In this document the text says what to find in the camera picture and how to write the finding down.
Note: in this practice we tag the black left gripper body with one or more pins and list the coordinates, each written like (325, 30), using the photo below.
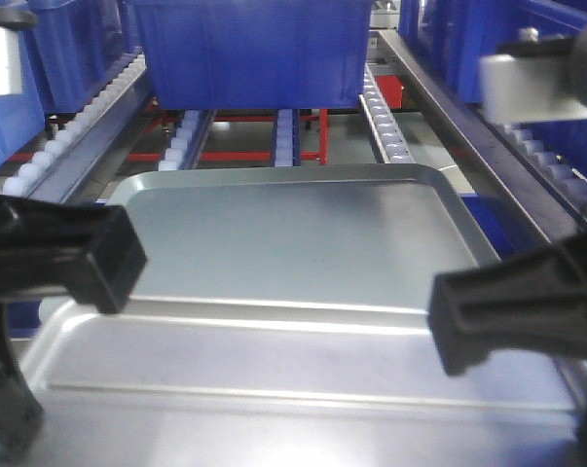
(92, 253)

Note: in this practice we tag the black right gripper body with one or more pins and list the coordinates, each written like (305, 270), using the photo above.
(535, 302)

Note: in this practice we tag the ribbed silver metal tray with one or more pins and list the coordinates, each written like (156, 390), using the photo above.
(200, 383)

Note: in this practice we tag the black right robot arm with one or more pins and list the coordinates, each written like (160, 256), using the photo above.
(536, 302)

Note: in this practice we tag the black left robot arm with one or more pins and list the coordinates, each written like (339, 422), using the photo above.
(21, 415)

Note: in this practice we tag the blue bin left shelf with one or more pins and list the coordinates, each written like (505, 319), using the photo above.
(77, 48)

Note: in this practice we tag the blue bin shelf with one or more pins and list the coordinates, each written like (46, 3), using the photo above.
(77, 48)
(452, 36)

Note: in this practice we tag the large grey metal tray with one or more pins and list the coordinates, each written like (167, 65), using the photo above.
(362, 234)

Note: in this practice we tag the blue bin right shelf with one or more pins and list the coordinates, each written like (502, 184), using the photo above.
(452, 36)

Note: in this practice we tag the far left roller track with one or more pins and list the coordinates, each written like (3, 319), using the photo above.
(33, 170)

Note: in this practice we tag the far right roller track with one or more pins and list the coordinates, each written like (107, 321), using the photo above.
(550, 166)

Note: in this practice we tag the blue bin upper left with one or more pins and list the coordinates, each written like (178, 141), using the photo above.
(21, 115)

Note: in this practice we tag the left white roller track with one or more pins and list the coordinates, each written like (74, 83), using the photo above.
(185, 148)

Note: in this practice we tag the white roller track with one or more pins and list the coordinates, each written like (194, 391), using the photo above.
(286, 143)
(387, 139)
(185, 148)

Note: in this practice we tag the right white roller track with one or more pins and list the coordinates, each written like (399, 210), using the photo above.
(387, 139)

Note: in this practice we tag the large blue bin centre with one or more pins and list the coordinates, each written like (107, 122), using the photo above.
(207, 55)

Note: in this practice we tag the centre white roller track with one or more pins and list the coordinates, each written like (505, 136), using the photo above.
(286, 143)

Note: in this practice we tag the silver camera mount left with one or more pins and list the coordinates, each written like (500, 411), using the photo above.
(12, 22)

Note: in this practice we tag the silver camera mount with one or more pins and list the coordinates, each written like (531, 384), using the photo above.
(536, 81)
(12, 22)

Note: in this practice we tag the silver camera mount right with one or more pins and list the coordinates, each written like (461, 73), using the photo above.
(536, 81)

